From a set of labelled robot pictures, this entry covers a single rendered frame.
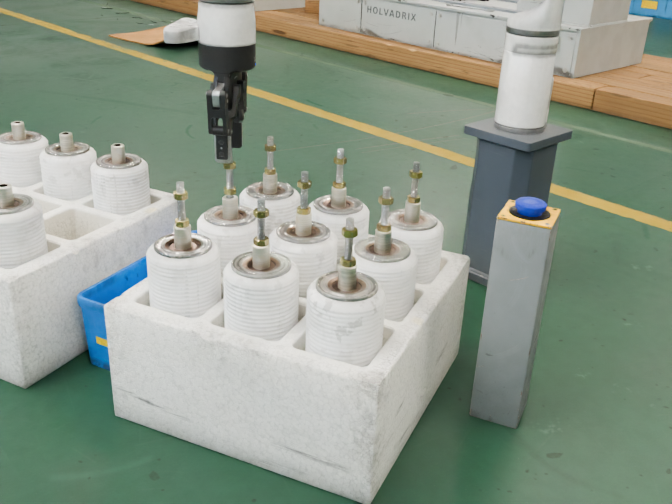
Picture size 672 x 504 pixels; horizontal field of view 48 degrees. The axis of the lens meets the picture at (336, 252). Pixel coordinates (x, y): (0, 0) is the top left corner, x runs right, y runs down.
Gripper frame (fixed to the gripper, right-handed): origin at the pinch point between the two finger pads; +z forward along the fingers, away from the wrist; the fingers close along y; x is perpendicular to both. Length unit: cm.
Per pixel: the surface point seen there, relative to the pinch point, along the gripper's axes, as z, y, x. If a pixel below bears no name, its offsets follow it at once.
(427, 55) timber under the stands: 29, 234, -32
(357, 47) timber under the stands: 32, 262, 0
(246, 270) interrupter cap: 10.3, -17.3, -6.0
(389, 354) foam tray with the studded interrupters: 17.7, -21.8, -24.3
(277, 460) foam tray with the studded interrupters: 33.4, -24.4, -11.2
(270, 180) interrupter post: 8.4, 10.1, -4.0
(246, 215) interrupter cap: 10.4, 0.3, -2.3
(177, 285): 14.0, -15.9, 3.3
